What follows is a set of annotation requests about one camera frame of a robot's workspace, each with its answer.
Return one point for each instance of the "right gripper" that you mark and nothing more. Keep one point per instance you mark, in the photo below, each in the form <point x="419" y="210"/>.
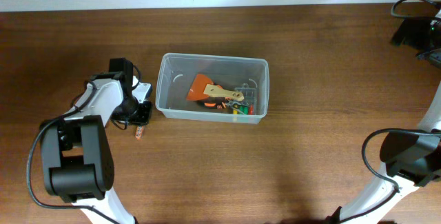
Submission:
<point x="412" y="41"/>

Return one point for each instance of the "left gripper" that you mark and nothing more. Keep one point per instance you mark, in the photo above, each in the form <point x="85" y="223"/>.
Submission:
<point x="143" y="118"/>

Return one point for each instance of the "orange socket bit rail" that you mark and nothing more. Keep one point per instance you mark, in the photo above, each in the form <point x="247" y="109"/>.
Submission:
<point x="139" y="132"/>

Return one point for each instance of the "orange scraper with wooden handle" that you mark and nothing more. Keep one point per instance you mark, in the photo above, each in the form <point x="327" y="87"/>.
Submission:
<point x="203" y="88"/>

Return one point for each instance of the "orange-handled needle-nose pliers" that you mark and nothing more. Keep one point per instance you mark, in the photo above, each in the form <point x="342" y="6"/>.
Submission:
<point x="217" y="105"/>

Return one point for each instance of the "clear screwdriver bit case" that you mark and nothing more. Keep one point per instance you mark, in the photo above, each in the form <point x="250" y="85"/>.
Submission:
<point x="250" y="96"/>

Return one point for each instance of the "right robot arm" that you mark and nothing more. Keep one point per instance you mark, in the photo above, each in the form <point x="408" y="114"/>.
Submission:
<point x="409" y="159"/>

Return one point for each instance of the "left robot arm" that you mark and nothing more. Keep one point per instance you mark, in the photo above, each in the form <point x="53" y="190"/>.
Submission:
<point x="76" y="157"/>

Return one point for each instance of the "clear plastic container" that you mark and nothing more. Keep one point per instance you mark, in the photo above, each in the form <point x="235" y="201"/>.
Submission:
<point x="177" y="73"/>

